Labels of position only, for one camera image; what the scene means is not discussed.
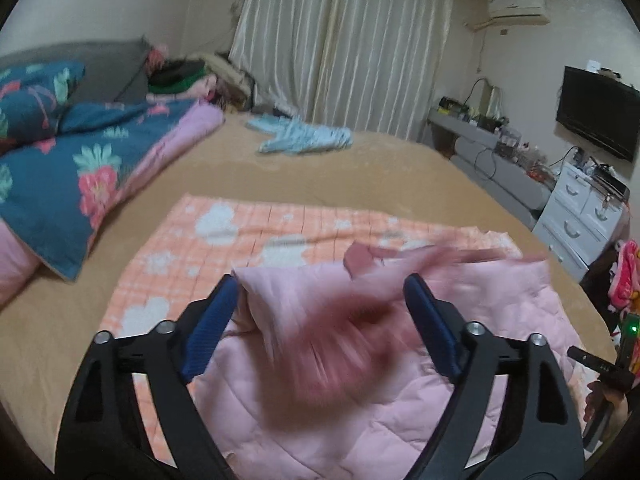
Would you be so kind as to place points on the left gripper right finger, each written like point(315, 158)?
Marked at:
point(538, 434)

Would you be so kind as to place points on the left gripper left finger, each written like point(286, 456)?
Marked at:
point(102, 433)

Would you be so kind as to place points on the pink quilted jacket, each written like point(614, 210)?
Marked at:
point(321, 373)

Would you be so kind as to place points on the pile of mixed clothes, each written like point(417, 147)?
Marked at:
point(209, 77)

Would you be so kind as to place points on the white drawer chest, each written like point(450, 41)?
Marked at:
point(581, 220)

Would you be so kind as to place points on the orange white checkered blanket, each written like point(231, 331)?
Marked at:
point(202, 239)

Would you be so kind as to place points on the blue floral pink duvet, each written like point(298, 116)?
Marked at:
point(56, 193)

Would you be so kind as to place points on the grey vanity desk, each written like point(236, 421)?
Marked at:
point(475, 153)

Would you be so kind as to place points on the blue floral pillow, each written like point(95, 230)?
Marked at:
point(34, 98)

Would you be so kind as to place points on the light blue garment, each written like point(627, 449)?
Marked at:
point(293, 137)

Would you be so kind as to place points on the grey headboard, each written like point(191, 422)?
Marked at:
point(115, 70)

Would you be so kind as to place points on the white air conditioner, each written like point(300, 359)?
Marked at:
point(519, 12)

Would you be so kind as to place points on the striped beige curtain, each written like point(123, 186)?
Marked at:
point(368, 65)

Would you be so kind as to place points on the black wall television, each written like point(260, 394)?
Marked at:
point(601, 110)

